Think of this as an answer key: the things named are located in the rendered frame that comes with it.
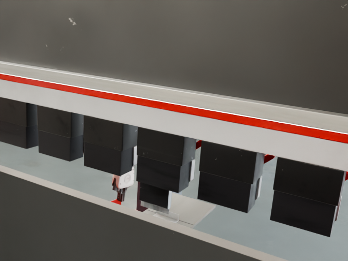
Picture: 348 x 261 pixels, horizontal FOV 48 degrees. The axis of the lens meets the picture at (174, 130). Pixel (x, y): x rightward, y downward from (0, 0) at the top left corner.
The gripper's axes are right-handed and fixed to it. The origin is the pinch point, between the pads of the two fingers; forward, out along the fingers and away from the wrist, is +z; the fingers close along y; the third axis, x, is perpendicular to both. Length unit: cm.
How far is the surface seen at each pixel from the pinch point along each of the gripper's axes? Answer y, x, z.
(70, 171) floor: 146, 214, 72
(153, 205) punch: -36, -47, -20
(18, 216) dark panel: -88, -58, -35
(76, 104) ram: -47, -21, -47
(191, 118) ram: -41, -60, -50
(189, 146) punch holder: -37, -57, -42
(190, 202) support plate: -11.1, -44.4, -14.7
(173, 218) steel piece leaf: -26, -48, -14
